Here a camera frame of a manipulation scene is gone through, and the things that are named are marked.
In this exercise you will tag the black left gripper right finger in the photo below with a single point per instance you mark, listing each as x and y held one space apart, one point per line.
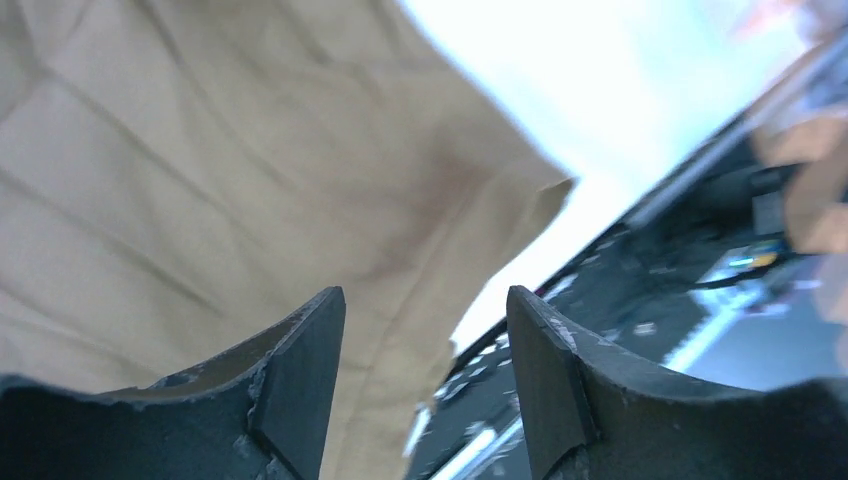
594 410

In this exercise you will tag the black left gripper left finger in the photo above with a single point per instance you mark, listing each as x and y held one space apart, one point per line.
259 410

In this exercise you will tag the tan brown pleated skirt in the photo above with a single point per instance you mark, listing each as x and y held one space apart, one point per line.
176 176

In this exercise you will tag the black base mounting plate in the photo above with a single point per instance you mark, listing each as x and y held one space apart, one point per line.
742 281

